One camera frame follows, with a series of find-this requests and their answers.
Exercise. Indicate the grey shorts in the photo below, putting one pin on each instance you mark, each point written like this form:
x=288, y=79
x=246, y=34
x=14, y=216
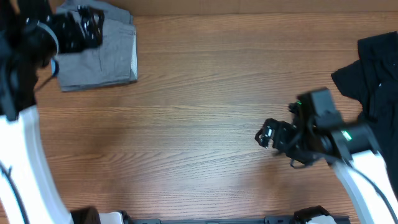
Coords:
x=113, y=63

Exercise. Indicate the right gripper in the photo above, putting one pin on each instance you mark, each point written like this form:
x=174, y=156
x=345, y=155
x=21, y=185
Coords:
x=277, y=137

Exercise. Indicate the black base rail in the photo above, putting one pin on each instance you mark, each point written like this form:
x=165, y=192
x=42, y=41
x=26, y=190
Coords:
x=284, y=219

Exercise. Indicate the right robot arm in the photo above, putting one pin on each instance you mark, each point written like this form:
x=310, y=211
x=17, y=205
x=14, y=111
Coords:
x=350, y=149

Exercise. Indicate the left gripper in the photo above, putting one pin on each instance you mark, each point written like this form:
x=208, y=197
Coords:
x=78, y=42

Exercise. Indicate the black shirt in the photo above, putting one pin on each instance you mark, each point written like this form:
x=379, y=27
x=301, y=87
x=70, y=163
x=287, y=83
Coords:
x=372, y=80

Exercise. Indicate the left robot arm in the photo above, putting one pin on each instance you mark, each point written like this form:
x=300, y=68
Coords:
x=31, y=36

